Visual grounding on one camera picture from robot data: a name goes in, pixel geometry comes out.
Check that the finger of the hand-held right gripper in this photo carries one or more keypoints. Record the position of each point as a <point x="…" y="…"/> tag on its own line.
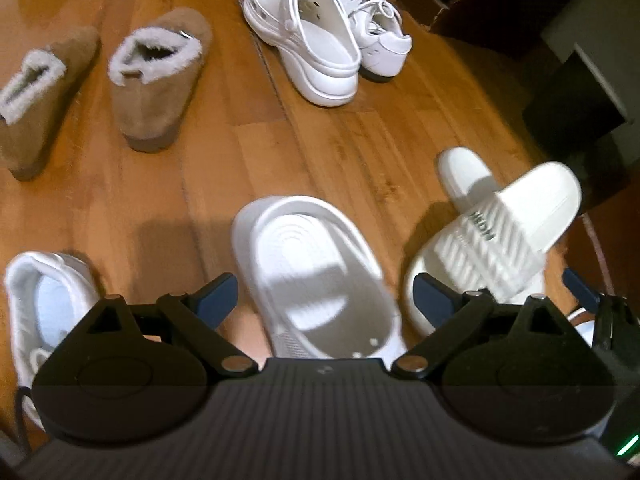
<point x="575" y="285"/>

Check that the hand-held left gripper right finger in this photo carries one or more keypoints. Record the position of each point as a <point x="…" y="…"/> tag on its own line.
<point x="430" y="292"/>

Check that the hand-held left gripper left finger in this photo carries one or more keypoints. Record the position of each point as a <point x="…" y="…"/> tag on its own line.
<point x="215" y="295"/>

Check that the white slide sandal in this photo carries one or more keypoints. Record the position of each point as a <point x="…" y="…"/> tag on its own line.
<point x="490" y="245"/>
<point x="462" y="170"/>

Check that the white clog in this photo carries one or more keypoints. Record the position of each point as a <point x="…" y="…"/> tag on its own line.
<point x="320" y="55"/>
<point x="300" y="280"/>

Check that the dark brown rug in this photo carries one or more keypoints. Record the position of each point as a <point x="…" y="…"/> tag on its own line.
<point x="617" y="250"/>

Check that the black box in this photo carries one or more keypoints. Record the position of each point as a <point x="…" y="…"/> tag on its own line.
<point x="575" y="115"/>

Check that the tan fur-lined boot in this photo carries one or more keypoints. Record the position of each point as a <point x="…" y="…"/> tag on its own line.
<point x="150" y="105"/>
<point x="35" y="125"/>

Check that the white box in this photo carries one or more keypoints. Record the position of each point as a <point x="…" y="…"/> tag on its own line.
<point x="600" y="55"/>

